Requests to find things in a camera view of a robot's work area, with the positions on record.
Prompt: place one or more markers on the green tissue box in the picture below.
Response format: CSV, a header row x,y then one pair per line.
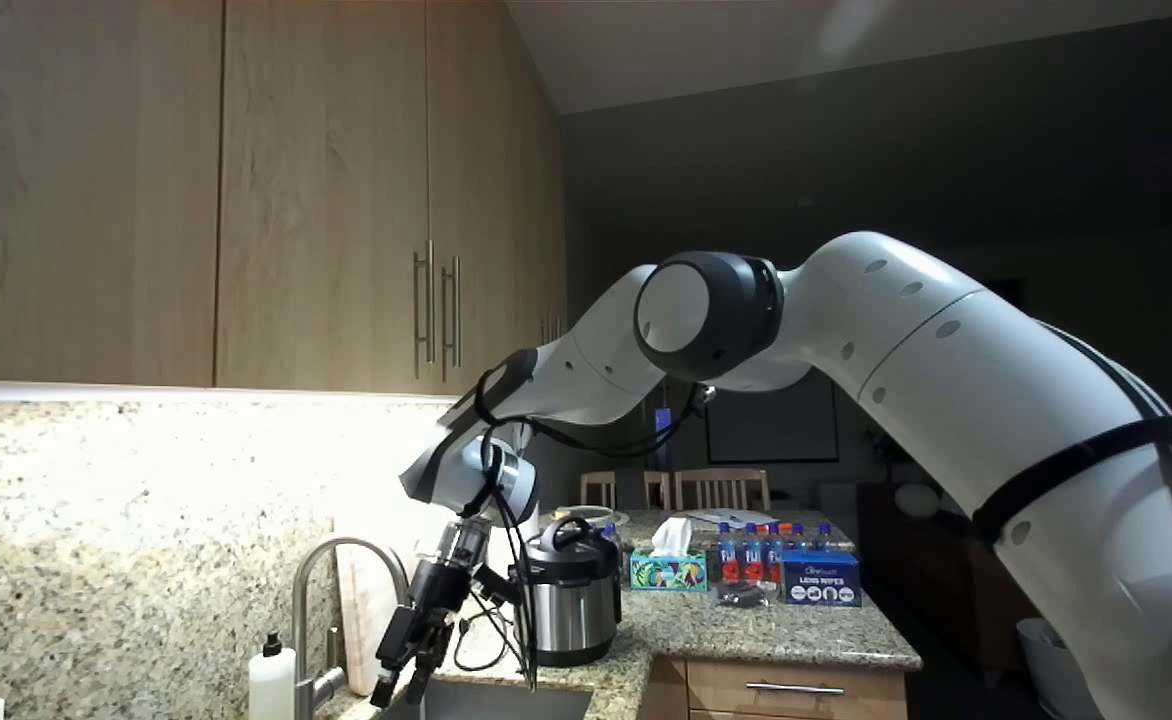
x,y
669,570

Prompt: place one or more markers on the white bin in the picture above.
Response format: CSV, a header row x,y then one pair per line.
x,y
1036,674

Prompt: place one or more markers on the dark wall screen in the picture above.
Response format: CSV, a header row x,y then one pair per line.
x,y
769,427

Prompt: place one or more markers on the white bowl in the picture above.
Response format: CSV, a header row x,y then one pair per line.
x,y
584,515

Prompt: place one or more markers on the glowing blue device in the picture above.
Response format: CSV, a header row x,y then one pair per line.
x,y
664,427

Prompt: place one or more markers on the chrome kitchen faucet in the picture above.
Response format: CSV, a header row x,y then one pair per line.
x,y
322,693

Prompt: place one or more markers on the white soap bottle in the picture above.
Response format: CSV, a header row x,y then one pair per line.
x,y
273,687

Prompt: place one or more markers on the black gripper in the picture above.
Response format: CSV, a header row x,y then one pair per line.
x,y
437,607

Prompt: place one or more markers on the silver pressure cooker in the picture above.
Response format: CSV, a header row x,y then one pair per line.
x,y
569,615

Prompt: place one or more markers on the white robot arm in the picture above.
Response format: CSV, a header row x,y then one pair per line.
x,y
985,374

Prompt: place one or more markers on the wooden base cabinet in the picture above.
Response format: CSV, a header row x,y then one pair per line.
x,y
716,696

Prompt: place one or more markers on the light wooden upper cabinet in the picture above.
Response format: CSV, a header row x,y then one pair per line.
x,y
78,203

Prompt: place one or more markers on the wooden chair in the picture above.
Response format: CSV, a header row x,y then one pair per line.
x,y
724,489
659,489
597,489

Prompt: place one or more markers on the blue bottle pack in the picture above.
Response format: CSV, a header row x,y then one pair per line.
x,y
817,585

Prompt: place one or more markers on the white cushion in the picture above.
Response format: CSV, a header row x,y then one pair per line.
x,y
917,503

